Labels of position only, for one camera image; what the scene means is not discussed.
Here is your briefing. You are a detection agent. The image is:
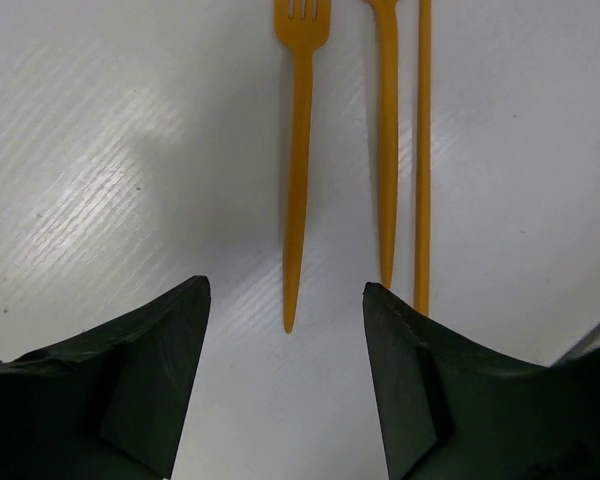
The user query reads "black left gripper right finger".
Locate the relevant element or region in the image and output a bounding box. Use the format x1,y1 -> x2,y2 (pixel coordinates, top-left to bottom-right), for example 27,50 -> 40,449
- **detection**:
363,283 -> 600,479

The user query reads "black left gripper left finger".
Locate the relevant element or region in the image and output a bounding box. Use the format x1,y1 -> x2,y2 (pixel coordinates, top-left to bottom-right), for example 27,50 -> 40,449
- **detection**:
0,276 -> 211,479

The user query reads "orange plastic fork left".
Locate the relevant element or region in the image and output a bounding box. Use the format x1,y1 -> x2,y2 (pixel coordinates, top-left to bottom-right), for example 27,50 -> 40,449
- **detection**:
274,0 -> 331,333

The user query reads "orange plastic fork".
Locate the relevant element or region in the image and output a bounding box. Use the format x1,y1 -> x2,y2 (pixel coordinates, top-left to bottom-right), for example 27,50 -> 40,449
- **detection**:
274,0 -> 331,333
369,0 -> 399,289

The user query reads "orange plastic fork right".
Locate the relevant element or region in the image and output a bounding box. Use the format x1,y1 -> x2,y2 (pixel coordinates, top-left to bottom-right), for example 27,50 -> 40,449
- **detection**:
369,0 -> 399,289

